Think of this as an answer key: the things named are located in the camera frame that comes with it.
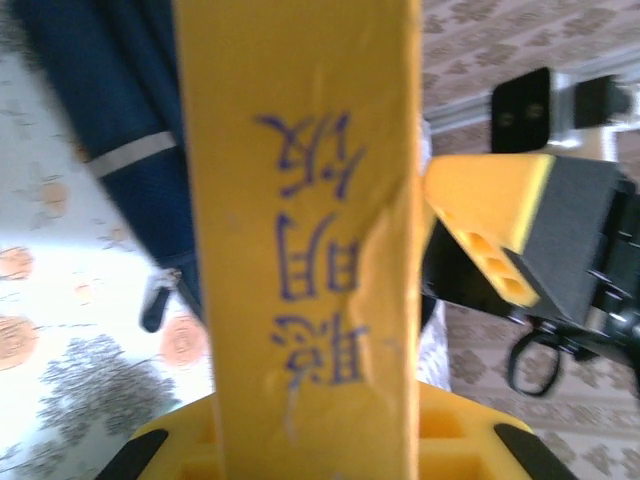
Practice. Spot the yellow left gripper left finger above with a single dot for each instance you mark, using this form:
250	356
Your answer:
170	445

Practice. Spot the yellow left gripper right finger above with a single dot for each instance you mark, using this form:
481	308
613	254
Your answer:
475	445

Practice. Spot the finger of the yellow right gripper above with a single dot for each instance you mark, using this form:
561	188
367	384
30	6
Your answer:
480	200

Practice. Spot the yellow book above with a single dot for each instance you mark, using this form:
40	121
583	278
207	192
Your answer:
300	200

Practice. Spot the navy blue backpack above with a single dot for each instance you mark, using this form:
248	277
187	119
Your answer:
125	100

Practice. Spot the floral tablecloth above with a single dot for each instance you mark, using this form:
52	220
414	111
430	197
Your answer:
50	250

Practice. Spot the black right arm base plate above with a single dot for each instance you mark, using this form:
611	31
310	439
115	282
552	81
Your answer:
520	110

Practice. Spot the aluminium mounting rail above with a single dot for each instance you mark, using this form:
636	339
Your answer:
562	100

